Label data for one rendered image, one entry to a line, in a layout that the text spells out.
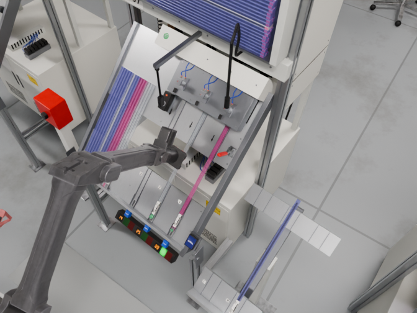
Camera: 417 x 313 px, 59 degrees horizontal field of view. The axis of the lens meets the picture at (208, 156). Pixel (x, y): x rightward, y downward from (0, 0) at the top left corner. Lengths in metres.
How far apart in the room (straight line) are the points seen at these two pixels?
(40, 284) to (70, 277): 0.78
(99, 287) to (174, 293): 0.67
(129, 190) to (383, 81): 2.54
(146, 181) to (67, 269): 0.50
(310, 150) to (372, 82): 0.99
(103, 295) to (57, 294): 0.19
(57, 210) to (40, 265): 0.13
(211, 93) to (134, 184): 0.53
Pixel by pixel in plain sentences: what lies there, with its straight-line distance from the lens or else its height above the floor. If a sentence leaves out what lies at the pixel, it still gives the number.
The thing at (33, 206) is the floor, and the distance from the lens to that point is 2.66.
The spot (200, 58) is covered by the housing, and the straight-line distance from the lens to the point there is 1.40.
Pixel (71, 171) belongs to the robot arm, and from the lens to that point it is 0.84.
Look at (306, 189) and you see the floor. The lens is 2.60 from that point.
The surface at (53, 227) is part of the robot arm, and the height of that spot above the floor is 1.40.
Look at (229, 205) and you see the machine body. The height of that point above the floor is 0.62.
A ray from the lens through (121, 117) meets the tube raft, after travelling 1.65.
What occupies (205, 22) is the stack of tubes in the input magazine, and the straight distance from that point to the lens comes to 1.29.
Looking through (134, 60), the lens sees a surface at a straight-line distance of 1.66.
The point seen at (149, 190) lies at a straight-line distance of 1.58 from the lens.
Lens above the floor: 2.14
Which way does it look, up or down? 54 degrees down
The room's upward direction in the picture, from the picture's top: 2 degrees clockwise
